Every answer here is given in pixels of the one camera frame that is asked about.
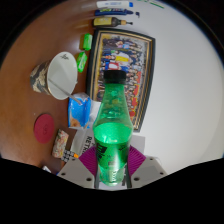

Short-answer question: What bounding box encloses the amber pump bottle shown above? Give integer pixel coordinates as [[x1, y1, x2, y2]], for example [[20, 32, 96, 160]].
[[92, 16, 134, 28]]

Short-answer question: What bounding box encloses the small white packet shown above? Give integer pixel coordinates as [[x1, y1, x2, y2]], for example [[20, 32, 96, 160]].
[[40, 164, 53, 174]]

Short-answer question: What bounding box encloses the flat round red coaster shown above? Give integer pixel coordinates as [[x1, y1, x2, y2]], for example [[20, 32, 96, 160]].
[[33, 113, 56, 145]]

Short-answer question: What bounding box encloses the framed group photo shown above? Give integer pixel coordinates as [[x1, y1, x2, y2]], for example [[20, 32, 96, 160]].
[[85, 28, 157, 133]]

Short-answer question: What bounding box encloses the floral patterned small pack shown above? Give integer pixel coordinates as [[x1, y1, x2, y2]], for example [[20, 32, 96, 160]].
[[51, 128, 70, 159]]

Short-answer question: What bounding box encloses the blue tissue pack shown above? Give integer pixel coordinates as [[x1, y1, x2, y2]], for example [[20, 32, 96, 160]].
[[67, 92, 93, 130]]

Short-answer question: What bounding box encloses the small green packet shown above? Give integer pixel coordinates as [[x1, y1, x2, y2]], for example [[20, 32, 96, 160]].
[[82, 32, 94, 52], [76, 51, 89, 74]]

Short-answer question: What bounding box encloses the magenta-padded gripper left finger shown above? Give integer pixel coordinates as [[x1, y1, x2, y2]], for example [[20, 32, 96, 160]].
[[57, 146, 101, 189]]

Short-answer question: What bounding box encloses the green white toothpaste box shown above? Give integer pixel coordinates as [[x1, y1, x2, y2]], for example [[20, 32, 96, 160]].
[[134, 0, 166, 9]]

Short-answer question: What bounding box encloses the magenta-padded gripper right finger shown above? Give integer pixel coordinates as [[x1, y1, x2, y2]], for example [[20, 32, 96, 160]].
[[124, 145, 168, 189]]

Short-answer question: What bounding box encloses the green plastic drink bottle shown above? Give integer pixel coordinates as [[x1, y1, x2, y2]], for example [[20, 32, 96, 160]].
[[92, 69, 134, 186]]

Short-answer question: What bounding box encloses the white tube bottle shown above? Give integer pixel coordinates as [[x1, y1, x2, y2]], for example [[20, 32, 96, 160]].
[[96, 0, 134, 9]]

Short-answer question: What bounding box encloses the thin grey stirring stick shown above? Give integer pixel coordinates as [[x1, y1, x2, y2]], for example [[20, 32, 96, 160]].
[[47, 77, 83, 102]]

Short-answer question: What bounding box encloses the white paper gift bag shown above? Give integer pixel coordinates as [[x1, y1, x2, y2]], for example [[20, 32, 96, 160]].
[[69, 128, 147, 161]]

